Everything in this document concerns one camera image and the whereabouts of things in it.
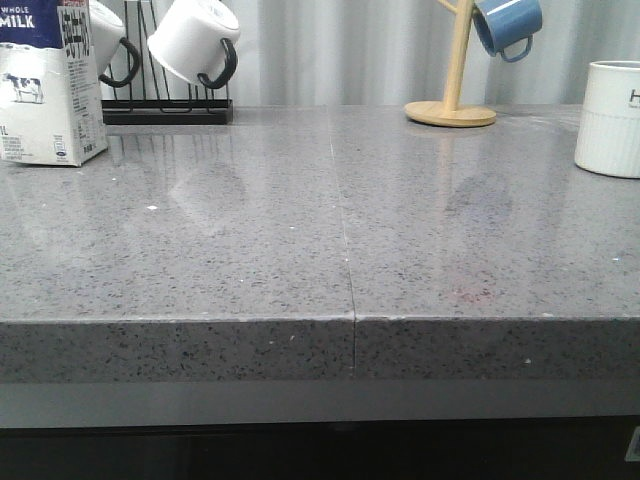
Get whole milk carton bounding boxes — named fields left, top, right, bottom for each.
left=1, top=0, right=108, bottom=166

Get white HOME mug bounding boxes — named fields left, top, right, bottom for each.
left=574, top=60, right=639, bottom=179

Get white mug black handle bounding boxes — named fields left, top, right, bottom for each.
left=89, top=0, right=140, bottom=88
left=147, top=0, right=240, bottom=90

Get black wire mug rack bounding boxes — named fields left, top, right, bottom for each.
left=102, top=1, right=233, bottom=125

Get wooden mug tree stand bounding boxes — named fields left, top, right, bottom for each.
left=404, top=0, right=496, bottom=128

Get blue enamel mug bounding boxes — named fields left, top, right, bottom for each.
left=473, top=0, right=543, bottom=63

